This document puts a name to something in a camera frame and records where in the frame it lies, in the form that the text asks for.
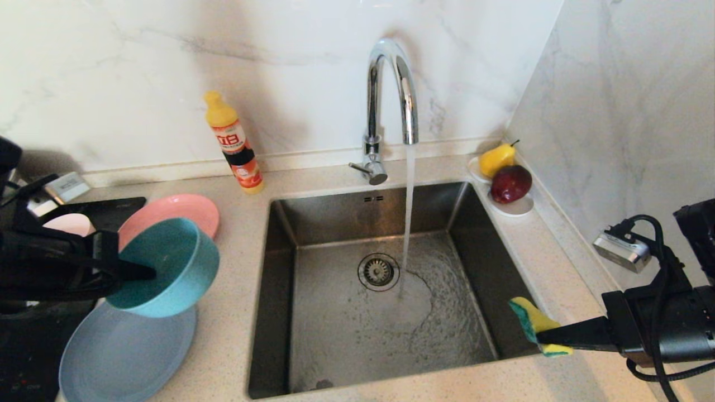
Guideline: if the yellow-capped orange dish soap bottle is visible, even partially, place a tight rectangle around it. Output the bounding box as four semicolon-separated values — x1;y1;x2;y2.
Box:
203;91;264;194

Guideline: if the yellow pear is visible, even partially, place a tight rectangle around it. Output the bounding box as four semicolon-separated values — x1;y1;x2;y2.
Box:
479;140;519;179

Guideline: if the yellow sponge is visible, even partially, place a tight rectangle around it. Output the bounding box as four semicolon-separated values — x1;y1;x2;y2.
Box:
508;296;573;357

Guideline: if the blue plate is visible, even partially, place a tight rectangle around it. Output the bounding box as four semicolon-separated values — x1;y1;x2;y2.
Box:
59;301;197;402

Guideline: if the black induction cooktop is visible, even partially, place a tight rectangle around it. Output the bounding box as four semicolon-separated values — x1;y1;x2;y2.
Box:
0;197;147;402

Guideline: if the dark red apple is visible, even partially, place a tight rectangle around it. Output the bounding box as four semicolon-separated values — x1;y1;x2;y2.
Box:
490;164;533;204

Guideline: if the light pink bowl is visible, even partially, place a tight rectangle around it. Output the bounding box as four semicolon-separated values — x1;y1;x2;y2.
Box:
44;213;96;238

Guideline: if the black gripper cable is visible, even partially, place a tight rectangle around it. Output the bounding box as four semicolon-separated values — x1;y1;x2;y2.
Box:
606;215;715;402

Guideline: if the salmon pink plate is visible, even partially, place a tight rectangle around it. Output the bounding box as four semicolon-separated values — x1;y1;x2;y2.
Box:
117;194;220;252

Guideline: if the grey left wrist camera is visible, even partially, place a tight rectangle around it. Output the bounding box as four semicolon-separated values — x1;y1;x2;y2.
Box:
45;172;91;204

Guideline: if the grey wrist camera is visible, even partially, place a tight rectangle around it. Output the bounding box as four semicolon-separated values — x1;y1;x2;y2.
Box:
45;172;91;204
593;232;652;273

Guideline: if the chrome gooseneck faucet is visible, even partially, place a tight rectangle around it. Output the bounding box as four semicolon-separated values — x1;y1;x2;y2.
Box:
349;37;419;185

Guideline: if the small white dish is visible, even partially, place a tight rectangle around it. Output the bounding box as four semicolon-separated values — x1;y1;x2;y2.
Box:
487;189;535;217
467;155;493;184

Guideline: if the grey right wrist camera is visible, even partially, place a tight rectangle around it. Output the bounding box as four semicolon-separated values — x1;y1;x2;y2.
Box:
593;232;652;273

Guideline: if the round metal drain strainer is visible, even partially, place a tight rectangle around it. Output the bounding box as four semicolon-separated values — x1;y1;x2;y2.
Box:
357;253;400;292

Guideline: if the teal bowl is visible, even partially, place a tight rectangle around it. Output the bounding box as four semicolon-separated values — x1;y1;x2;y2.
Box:
106;218;220;318

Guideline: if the stainless steel sink basin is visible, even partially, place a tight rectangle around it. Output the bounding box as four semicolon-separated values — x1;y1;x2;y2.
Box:
247;180;560;400

